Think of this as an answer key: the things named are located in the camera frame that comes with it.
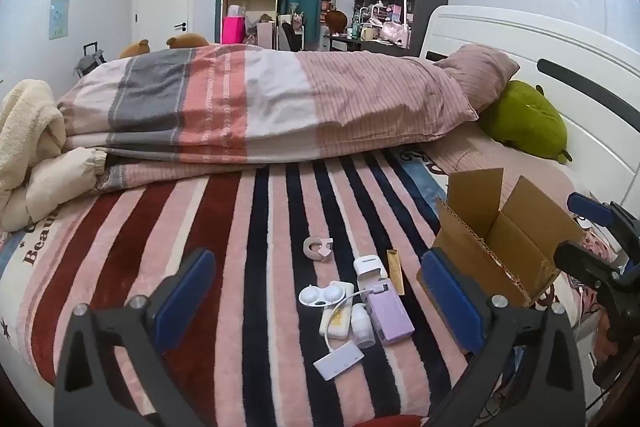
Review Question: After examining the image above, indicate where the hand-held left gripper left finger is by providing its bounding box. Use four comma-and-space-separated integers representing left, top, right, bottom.
52, 248, 217, 427

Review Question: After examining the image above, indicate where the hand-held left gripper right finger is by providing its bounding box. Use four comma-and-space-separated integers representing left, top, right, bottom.
420, 247, 586, 427

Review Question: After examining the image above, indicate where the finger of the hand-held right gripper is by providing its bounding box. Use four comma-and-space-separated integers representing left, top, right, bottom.
552, 241, 640, 303
567, 192, 640, 254

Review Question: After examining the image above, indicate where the purple power bank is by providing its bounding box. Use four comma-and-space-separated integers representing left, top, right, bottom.
364, 289, 416, 348

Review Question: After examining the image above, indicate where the brown cardboard box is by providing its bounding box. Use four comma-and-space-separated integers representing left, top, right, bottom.
416, 167, 587, 308

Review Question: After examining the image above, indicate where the white flip-top case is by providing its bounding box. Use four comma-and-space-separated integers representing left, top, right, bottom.
353, 254, 388, 293

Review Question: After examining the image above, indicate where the small white bottle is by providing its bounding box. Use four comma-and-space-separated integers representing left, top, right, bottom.
350, 302, 376, 349

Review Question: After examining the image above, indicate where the white and yellow tube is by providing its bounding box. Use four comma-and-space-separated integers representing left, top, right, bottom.
319, 304, 353, 339

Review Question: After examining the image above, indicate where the white contact lens case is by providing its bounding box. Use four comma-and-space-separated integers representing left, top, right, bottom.
298, 281, 356, 309

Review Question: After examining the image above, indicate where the white adapter hub with cable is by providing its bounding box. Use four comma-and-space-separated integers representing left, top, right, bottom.
313, 283, 392, 382

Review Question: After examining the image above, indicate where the white tape ring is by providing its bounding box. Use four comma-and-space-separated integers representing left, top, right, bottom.
303, 236, 335, 264

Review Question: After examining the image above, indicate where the striped fleece blanket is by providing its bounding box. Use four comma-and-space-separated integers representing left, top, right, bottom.
0, 152, 481, 427

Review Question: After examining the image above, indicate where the green plush toy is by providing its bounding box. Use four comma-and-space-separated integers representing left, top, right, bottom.
477, 80, 573, 165

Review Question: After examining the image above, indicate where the pink ribbed bed sheet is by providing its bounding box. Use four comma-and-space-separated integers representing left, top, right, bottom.
422, 132, 583, 220

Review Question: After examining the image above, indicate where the blue printed blanket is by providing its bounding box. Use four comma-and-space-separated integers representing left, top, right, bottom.
395, 147, 451, 202

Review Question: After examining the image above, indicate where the white bed headboard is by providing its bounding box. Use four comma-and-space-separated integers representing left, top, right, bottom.
419, 5, 640, 228

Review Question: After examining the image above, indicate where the pink ribbed pillow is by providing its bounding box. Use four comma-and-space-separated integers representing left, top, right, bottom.
432, 44, 521, 115

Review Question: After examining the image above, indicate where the striped pink grey duvet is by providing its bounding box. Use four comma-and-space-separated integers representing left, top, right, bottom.
57, 43, 481, 192

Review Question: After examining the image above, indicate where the cream fleece blanket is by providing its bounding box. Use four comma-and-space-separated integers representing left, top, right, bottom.
0, 79, 68, 188

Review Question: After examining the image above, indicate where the grey suitcase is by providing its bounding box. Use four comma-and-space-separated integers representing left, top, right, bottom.
75, 42, 108, 78

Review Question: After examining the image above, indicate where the pink gift bag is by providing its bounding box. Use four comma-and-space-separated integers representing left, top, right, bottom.
222, 16, 247, 45

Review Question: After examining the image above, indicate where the cluttered dark desk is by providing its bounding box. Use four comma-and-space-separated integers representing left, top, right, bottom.
322, 32, 416, 56

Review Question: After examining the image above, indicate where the white door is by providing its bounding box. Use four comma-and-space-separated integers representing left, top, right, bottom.
134, 0, 193, 48

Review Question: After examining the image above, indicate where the brown wig head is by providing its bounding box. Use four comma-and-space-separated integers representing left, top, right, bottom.
325, 9, 349, 35

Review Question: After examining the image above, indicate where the blue wall poster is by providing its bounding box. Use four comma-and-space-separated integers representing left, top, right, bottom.
48, 0, 70, 41

